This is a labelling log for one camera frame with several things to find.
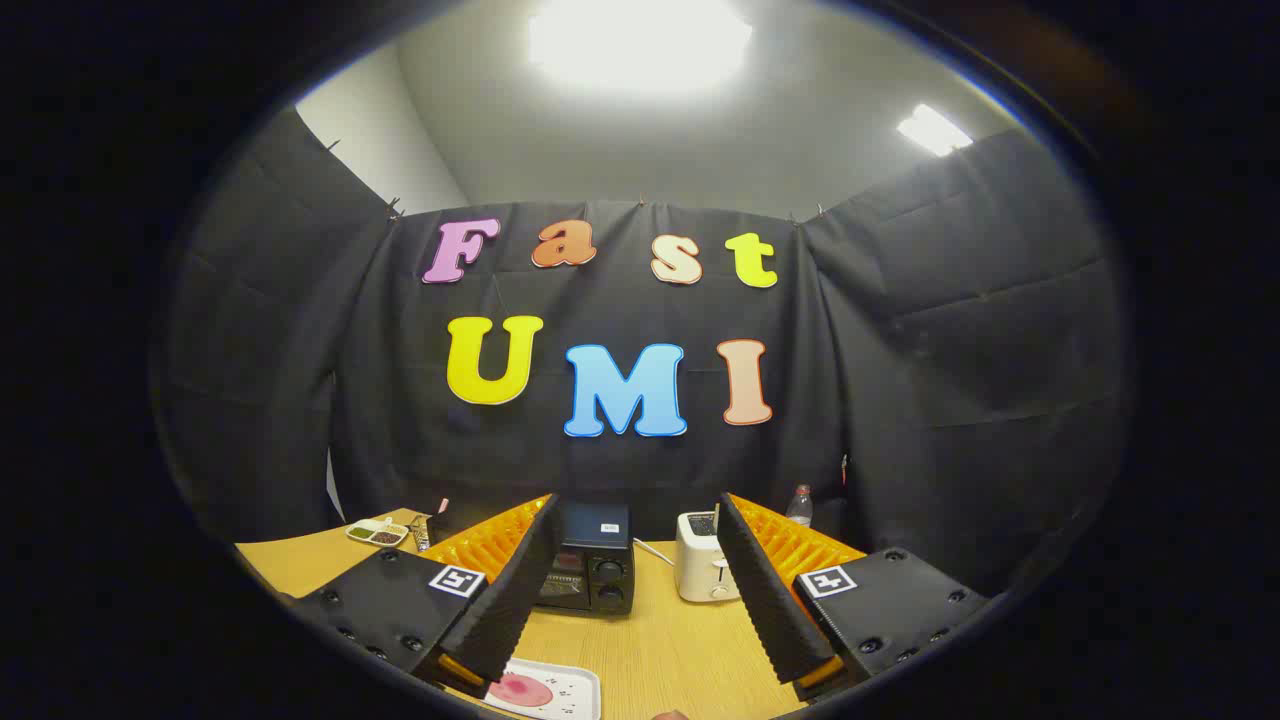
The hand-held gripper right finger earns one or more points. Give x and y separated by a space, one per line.
765 600

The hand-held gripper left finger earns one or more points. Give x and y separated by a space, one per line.
510 600

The pink ham slice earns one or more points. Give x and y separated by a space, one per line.
522 690

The black toaster oven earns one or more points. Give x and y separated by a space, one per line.
595 545

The white cherry print plate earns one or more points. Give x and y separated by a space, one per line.
575 695

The white bread toaster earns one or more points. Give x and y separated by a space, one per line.
700 565

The clear plastic bottle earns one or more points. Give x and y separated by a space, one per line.
799 508

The white divided dish with beans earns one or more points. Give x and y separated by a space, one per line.
377 532

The black backdrop cloth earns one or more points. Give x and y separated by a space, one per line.
620 300

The ceiling light panel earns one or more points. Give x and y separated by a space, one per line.
640 45
934 130

